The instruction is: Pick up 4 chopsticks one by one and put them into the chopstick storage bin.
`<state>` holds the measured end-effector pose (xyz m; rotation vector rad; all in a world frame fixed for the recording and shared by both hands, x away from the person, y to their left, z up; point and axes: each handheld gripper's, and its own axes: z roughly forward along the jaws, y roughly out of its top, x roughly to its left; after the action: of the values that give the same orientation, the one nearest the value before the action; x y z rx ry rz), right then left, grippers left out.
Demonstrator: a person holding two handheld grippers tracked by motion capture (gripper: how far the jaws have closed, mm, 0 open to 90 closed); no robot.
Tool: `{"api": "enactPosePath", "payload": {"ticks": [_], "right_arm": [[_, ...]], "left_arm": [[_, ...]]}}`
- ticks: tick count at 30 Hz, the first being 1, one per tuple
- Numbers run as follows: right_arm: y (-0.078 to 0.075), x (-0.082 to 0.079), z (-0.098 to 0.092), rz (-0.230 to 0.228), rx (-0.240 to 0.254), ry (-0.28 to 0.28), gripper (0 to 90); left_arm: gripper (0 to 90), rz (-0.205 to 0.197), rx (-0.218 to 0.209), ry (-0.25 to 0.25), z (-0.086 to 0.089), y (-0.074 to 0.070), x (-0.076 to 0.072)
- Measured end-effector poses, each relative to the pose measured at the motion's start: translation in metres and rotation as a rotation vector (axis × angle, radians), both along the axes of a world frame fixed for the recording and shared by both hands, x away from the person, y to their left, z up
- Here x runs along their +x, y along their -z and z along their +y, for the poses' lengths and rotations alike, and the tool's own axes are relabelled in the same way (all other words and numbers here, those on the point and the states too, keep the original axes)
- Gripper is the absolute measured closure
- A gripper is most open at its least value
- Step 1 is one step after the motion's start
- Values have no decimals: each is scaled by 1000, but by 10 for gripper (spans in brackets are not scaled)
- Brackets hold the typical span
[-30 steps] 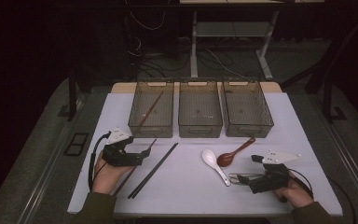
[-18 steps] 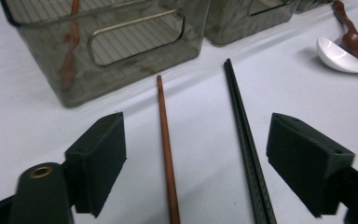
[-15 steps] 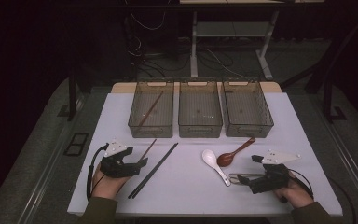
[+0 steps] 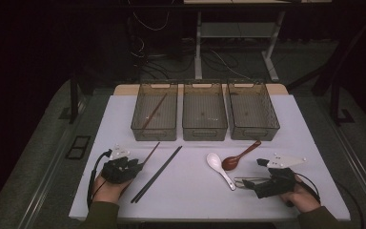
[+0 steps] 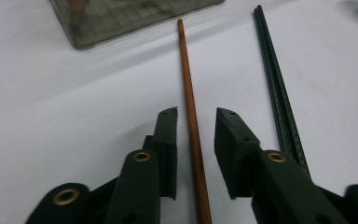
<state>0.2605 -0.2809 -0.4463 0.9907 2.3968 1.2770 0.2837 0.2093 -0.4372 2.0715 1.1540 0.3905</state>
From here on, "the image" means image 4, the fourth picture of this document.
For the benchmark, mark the metal floor rail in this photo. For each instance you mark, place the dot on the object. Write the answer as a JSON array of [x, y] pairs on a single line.
[[355, 165], [44, 181]]

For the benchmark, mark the black metal stand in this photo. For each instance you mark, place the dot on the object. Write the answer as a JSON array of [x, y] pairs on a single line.
[[336, 101], [73, 101]]

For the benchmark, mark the person's left hand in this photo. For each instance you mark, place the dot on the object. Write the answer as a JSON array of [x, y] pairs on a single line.
[[108, 191]]

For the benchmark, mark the brown wooden chopstick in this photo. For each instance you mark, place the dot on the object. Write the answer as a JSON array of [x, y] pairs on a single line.
[[154, 111], [152, 152]]

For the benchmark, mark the white metal desk frame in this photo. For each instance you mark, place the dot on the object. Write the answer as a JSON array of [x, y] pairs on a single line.
[[236, 30]]

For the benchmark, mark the person's right hand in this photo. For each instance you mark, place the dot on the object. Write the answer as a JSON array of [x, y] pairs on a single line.
[[301, 198]]

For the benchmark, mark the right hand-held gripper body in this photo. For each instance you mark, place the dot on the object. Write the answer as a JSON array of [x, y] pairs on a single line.
[[274, 186]]

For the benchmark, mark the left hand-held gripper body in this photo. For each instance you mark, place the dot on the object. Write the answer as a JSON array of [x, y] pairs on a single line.
[[117, 171]]

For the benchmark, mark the reddish brown spoon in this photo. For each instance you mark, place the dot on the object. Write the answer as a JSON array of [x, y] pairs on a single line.
[[230, 162]]

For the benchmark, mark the silver metal utensil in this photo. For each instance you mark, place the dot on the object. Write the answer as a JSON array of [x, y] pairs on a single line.
[[239, 178]]

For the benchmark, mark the white table cover board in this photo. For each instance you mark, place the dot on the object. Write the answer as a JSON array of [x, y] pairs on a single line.
[[203, 197]]

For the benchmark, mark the clear brown storage bin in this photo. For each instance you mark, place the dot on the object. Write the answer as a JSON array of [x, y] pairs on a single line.
[[252, 111], [205, 111], [155, 127]]

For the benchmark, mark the white ceramic spoon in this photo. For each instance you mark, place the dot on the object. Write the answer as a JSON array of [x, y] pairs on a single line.
[[215, 162]]

